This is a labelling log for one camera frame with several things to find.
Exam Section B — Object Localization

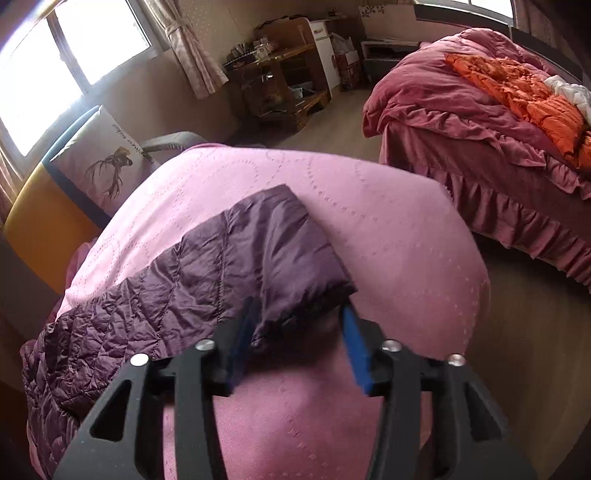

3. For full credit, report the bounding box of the deer print pillow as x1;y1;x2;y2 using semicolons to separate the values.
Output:
48;105;162;217

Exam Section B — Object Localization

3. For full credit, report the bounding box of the yellow and navy headboard cushion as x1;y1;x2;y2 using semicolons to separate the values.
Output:
4;161;101;296

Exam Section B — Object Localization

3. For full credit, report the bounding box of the white cabinet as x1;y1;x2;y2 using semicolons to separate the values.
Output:
308;18;346;93

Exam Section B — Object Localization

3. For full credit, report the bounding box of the bright window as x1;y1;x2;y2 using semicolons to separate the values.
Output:
0;0;168;158

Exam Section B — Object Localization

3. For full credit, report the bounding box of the pink patterned curtain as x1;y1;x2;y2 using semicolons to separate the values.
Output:
143;0;230;100

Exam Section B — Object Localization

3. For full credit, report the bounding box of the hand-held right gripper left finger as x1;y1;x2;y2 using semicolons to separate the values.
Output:
53;298;260;480

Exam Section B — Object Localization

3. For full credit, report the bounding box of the orange quilted blanket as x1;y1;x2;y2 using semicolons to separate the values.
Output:
444;53;591;170

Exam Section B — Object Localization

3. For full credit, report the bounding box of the white low shelf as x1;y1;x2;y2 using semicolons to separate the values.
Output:
360;39;432;64

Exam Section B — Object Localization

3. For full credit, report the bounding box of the purple quilted down jacket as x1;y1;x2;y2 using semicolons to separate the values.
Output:
19;184;357;480

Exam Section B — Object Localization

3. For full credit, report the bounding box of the pink quilted bedspread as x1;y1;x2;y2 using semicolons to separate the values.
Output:
28;143;491;480

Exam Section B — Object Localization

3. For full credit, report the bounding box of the wooden desk with shelves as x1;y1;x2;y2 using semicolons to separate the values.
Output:
224;17;331;134

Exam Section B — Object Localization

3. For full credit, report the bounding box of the grey upholstered bed frame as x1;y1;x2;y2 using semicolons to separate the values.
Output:
0;231;84;337

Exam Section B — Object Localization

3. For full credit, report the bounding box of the dark pink ruffled bedding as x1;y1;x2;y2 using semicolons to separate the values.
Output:
362;28;591;292

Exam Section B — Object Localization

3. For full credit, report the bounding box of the dark pink curtain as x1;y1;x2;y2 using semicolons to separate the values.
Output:
510;0;588;52

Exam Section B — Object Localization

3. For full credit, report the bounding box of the white garment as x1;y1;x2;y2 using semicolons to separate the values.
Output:
544;75;591;126

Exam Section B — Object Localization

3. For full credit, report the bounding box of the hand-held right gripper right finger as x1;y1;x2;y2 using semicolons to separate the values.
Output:
341;305;539;480

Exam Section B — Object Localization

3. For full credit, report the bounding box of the white plastic bag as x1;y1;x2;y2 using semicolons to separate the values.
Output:
330;34;357;58

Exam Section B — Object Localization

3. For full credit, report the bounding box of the window with dark frame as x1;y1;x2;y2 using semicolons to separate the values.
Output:
413;0;519;25

